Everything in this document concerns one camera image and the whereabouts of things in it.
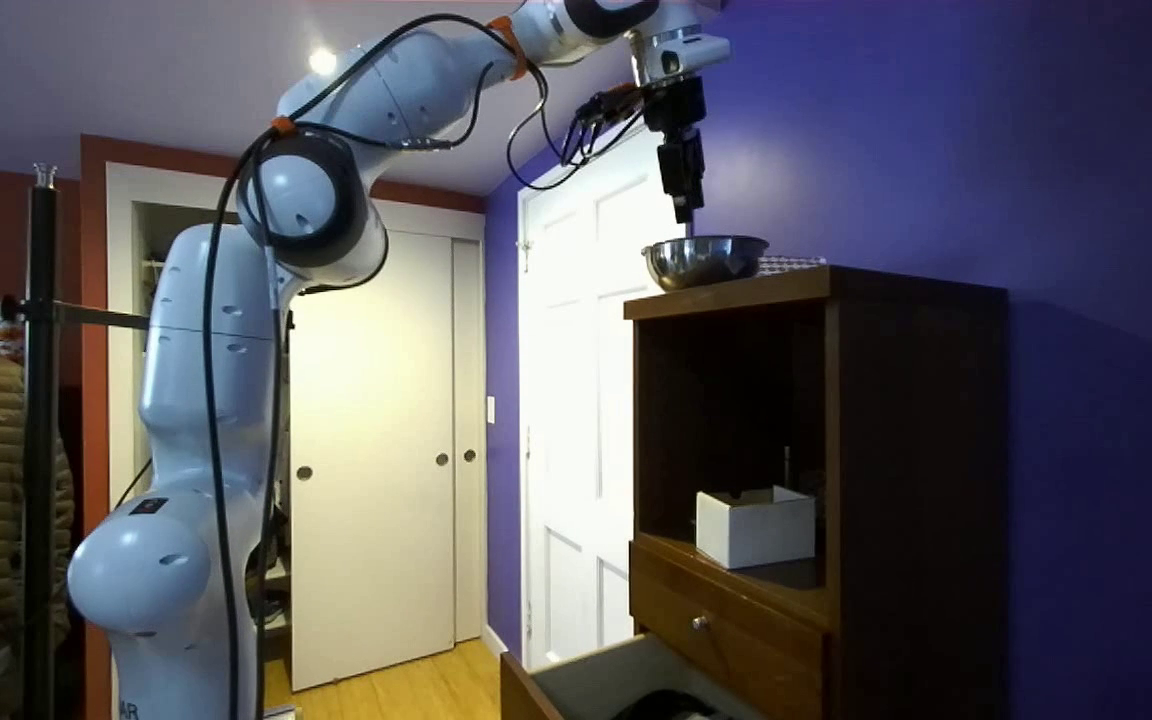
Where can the narrow white closet door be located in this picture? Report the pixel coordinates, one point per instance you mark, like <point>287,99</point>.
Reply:
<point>471,443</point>

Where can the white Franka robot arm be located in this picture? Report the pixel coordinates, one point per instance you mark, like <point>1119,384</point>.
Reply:
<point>200,403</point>

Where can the silver metal bowl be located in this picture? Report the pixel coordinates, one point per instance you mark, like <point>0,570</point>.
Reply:
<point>703,266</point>

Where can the dark brown wooden cabinet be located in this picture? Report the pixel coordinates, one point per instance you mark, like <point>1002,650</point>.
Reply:
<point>920,467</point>

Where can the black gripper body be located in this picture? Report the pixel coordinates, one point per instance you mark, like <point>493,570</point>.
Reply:
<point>683,145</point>

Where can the small white light switch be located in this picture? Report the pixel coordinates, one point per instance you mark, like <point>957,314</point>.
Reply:
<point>488,408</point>

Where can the black tripod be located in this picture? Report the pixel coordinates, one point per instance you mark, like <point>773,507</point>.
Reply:
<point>42,403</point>

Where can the silver drawer knob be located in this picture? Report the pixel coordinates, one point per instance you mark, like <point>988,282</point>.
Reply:
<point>703,621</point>

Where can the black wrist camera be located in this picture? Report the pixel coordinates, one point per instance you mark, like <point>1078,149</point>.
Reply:
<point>605,114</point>

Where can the closed dark wooden drawer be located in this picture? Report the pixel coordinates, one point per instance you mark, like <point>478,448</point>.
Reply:
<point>737,647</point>

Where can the recessed ceiling light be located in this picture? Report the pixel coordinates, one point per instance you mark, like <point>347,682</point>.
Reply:
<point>322,63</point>

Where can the black rounded item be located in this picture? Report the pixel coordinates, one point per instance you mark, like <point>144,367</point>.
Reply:
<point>669,706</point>

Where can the small white card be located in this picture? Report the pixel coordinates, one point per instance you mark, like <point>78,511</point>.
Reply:
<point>794,266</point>

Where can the wide white closet door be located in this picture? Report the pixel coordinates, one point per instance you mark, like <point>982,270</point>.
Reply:
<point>371,452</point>

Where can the white panel door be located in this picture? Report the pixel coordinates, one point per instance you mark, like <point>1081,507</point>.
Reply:
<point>578,403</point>

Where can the white cardboard box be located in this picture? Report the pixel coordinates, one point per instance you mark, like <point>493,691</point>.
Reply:
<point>754,531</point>

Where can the cluttered closet shelves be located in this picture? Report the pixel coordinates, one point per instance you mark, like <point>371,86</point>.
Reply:
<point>144,266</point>

